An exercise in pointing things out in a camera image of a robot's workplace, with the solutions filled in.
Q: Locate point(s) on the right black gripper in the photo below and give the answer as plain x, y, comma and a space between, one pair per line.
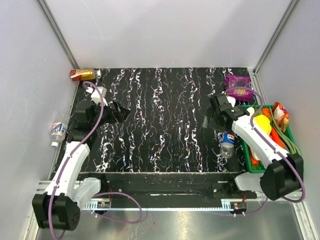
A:
208, 117

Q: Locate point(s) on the orange snack bag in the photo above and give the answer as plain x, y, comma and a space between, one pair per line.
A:
281, 116

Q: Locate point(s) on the orange toy carrot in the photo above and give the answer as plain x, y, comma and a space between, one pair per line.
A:
275, 137

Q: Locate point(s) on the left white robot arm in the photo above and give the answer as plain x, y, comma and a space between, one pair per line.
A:
60, 205

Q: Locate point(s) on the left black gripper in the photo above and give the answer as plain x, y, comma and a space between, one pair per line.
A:
119, 115

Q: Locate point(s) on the green plastic basket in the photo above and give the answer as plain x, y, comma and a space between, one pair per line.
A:
252, 163

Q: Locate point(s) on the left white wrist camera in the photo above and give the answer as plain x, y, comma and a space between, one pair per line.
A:
97, 96

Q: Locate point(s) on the purple snack bag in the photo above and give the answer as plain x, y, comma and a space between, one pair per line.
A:
238, 87

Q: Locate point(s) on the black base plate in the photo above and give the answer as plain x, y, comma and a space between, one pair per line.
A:
216, 185

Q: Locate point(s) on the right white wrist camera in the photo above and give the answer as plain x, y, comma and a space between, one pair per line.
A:
231, 100

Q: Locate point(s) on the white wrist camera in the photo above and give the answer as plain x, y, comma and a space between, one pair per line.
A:
231, 100
97, 96

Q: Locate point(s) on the clear water bottle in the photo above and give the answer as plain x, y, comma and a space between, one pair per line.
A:
59, 129

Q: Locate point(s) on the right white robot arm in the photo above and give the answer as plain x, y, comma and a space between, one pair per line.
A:
284, 171

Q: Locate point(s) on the Pepsi plastic bottle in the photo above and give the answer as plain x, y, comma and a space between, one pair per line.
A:
227, 145

